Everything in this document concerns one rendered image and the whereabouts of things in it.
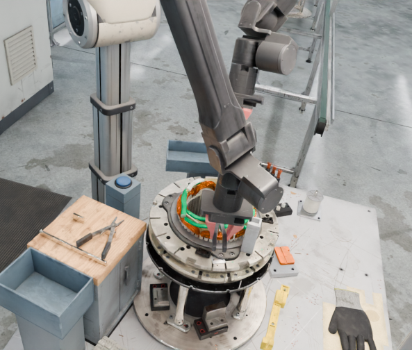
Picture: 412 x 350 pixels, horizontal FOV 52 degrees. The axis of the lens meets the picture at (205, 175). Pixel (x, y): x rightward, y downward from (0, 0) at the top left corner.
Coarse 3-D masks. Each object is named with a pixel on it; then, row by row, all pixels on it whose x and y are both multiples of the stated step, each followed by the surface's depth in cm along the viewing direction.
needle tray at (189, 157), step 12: (168, 144) 135; (180, 144) 135; (192, 144) 135; (204, 144) 136; (168, 156) 134; (180, 156) 135; (192, 156) 135; (204, 156) 136; (168, 168) 128; (180, 168) 128; (192, 168) 128; (204, 168) 128
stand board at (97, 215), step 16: (80, 208) 105; (96, 208) 106; (112, 208) 107; (64, 224) 100; (80, 224) 101; (96, 224) 102; (128, 224) 103; (144, 224) 104; (32, 240) 95; (48, 240) 96; (64, 240) 97; (96, 240) 98; (112, 240) 98; (128, 240) 99; (64, 256) 93; (80, 256) 94; (112, 256) 95; (96, 272) 91
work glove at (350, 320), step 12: (336, 288) 132; (336, 300) 128; (348, 300) 128; (336, 312) 124; (348, 312) 123; (360, 312) 124; (336, 324) 121; (348, 324) 120; (360, 324) 121; (348, 336) 118; (360, 336) 118; (372, 336) 119; (348, 348) 115; (360, 348) 115; (372, 348) 116
